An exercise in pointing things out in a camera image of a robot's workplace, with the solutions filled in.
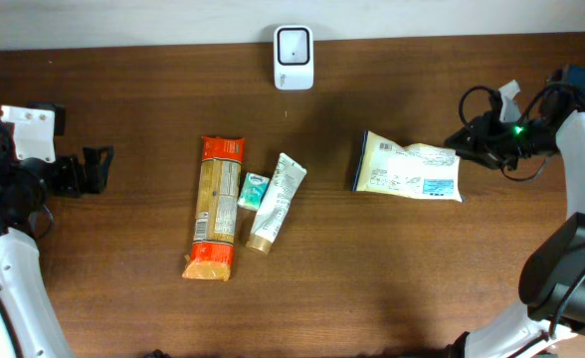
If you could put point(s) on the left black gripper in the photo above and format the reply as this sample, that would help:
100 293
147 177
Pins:
97 168

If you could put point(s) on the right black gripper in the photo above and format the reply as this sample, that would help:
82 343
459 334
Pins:
478 142

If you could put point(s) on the pale yellow snack bag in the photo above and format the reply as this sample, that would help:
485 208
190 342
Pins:
417 171

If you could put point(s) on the orange spaghetti packet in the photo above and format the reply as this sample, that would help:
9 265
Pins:
212 249

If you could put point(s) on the teal tissue pack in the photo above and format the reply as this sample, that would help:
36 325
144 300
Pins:
253 191

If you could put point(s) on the white cream tube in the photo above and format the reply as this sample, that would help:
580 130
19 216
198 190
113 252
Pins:
275 204

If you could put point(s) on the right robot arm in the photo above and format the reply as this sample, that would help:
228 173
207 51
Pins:
551 290

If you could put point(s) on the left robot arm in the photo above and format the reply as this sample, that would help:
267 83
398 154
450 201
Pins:
29 326

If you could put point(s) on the white barcode scanner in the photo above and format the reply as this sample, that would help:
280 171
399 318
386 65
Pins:
293 57

